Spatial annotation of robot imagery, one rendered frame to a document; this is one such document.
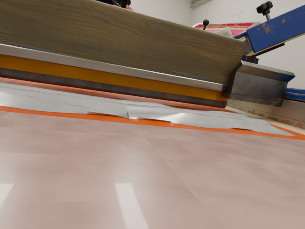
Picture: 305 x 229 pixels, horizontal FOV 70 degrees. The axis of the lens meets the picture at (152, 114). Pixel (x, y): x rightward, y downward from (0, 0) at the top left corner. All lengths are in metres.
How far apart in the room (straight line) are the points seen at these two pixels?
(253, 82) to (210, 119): 0.15
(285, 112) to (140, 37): 0.24
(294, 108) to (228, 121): 0.17
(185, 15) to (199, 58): 4.67
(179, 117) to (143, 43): 0.12
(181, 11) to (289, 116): 4.64
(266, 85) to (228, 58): 0.07
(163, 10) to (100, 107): 4.64
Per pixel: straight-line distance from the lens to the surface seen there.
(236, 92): 0.32
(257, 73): 0.34
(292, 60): 2.73
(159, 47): 0.28
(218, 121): 0.21
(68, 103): 0.17
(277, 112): 0.39
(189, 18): 5.00
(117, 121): 0.15
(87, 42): 0.26
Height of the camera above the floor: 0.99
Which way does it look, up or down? 10 degrees down
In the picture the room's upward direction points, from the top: 10 degrees clockwise
